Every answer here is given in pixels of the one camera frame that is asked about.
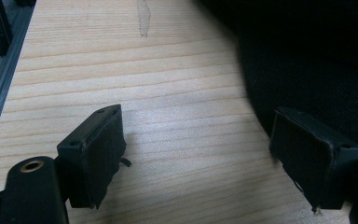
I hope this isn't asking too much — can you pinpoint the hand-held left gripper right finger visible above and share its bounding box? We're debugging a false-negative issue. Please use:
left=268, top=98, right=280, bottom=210
left=268, top=106, right=358, bottom=215

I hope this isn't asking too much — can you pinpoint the dark cloth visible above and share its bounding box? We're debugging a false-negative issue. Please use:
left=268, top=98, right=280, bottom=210
left=195, top=0, right=358, bottom=224

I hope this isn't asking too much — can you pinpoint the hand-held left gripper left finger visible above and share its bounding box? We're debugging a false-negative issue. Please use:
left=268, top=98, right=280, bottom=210
left=56, top=104, right=132, bottom=210

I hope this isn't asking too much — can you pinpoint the metal table edge rail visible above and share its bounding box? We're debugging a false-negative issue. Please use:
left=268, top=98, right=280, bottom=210
left=0, top=0, right=37, bottom=175

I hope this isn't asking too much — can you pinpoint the black metal stand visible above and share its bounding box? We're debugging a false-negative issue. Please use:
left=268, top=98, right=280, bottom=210
left=0, top=0, right=36, bottom=58

